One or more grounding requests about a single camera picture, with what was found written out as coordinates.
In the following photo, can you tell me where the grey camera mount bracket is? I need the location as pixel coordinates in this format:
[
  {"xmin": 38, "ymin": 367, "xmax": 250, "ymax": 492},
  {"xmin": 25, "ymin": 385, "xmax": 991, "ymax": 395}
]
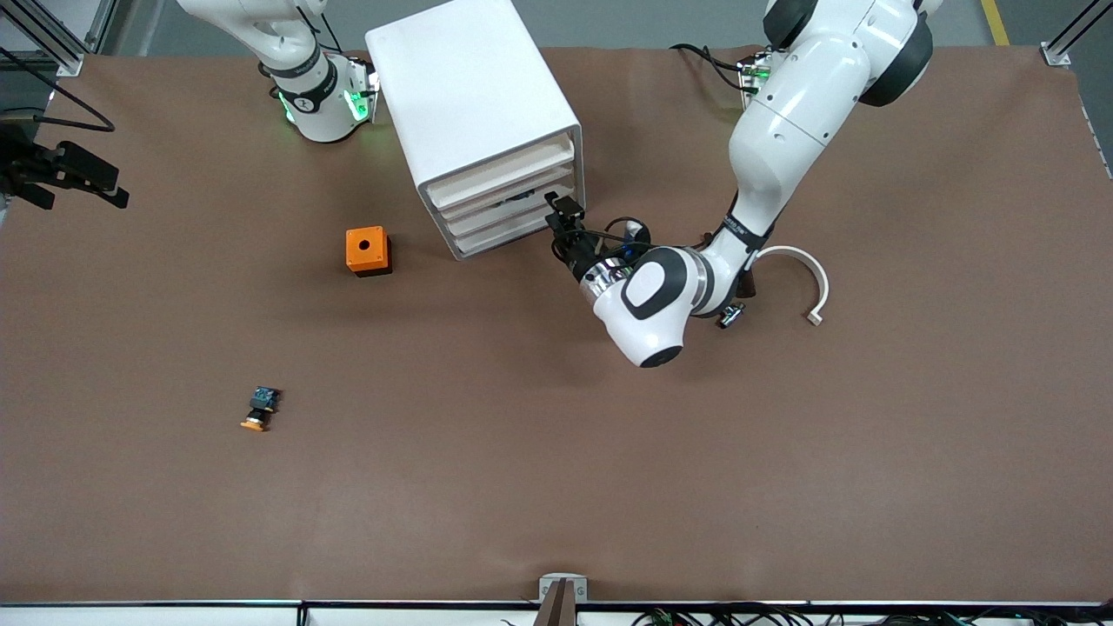
[{"xmin": 537, "ymin": 573, "xmax": 589, "ymax": 626}]

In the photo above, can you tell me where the aluminium frame post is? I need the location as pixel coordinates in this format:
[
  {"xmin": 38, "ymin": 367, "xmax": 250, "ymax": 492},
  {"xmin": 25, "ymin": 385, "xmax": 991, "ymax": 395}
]
[
  {"xmin": 1042, "ymin": 0, "xmax": 1113, "ymax": 69},
  {"xmin": 0, "ymin": 0, "xmax": 119, "ymax": 77}
]

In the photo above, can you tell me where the white half-ring clamp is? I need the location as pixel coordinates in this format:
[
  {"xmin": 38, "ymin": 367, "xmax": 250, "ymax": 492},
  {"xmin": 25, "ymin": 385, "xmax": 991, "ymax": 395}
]
[{"xmin": 755, "ymin": 246, "xmax": 830, "ymax": 327}]

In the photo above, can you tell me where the white drawer cabinet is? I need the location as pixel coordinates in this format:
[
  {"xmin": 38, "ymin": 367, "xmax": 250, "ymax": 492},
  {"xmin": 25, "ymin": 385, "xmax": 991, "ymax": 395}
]
[{"xmin": 365, "ymin": 0, "xmax": 585, "ymax": 262}]

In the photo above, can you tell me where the orange push button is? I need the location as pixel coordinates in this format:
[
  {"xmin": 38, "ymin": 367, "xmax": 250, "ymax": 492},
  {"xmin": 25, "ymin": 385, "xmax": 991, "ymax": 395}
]
[{"xmin": 240, "ymin": 386, "xmax": 282, "ymax": 433}]

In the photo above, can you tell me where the orange box with hole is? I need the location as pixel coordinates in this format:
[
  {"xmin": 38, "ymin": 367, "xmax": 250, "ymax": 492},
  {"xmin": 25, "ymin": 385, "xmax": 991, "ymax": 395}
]
[{"xmin": 345, "ymin": 226, "xmax": 393, "ymax": 277}]

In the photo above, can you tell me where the aluminium table edge rail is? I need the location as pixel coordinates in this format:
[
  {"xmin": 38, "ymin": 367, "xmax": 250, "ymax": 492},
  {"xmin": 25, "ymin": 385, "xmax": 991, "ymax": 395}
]
[{"xmin": 0, "ymin": 599, "xmax": 1113, "ymax": 626}]

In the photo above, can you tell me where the black arm base cable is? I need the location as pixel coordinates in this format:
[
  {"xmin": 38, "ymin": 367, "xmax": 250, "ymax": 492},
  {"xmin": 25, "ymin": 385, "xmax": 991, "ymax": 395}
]
[{"xmin": 670, "ymin": 43, "xmax": 750, "ymax": 93}]

